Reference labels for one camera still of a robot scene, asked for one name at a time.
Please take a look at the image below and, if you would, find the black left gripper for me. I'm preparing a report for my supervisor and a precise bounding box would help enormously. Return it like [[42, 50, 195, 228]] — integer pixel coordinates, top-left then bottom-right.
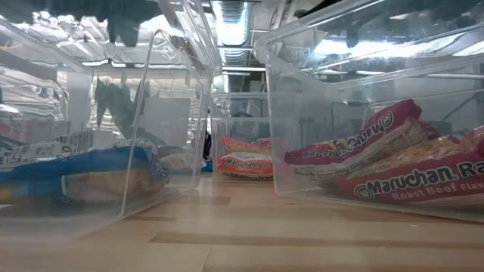
[[48, 0, 163, 48]]

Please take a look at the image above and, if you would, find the clear plastic bin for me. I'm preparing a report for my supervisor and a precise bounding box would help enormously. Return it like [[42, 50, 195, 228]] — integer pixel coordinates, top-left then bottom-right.
[[253, 0, 484, 224], [0, 0, 223, 243], [209, 92, 275, 181]]

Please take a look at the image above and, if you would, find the blue Maruchan ramen pack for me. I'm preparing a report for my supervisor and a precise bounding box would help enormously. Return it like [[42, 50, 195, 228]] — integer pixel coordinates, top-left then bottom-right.
[[162, 153, 213, 175], [0, 130, 171, 201]]

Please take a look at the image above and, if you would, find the orange Maruchan ramen pack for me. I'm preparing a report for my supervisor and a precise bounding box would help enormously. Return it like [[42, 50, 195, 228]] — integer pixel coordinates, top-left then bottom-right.
[[221, 136, 273, 156], [216, 152, 274, 179]]

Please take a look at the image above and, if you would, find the green plant in white pot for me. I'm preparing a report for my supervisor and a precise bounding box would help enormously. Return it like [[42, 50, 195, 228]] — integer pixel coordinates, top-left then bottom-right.
[[94, 77, 192, 147]]

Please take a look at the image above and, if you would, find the person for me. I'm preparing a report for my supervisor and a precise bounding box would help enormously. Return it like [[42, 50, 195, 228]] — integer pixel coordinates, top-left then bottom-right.
[[226, 110, 265, 143]]

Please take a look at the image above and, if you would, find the silver ceiling ventilation duct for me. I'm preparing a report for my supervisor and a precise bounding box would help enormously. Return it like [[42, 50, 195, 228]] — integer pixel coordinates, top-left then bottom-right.
[[211, 0, 262, 66]]

